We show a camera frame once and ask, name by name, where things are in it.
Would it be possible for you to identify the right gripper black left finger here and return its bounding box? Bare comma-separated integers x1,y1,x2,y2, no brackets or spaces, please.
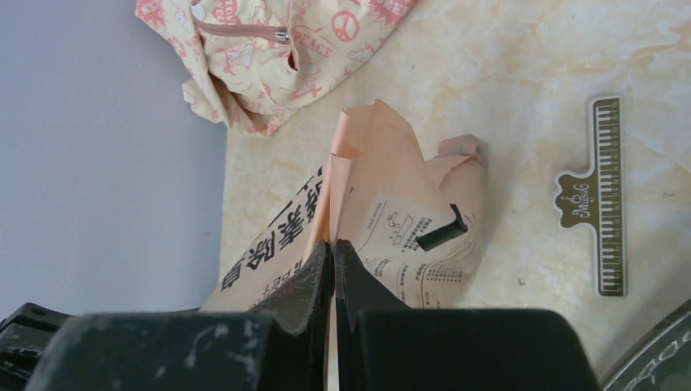
27,241,333,390

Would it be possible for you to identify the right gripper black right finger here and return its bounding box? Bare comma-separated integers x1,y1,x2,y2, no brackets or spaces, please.
333,240,598,390

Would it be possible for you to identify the pink cat litter bag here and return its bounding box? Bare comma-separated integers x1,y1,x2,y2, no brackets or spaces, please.
202,100,485,312

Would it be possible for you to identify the piano pattern bag clip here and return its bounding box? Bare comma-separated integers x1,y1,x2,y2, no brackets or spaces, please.
552,95,628,298

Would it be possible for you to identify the dark grey litter box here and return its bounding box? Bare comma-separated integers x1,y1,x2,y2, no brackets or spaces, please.
601,301,690,391

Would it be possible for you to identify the floral pink cloth bag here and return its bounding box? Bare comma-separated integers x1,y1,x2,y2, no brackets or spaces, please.
134,0,414,137

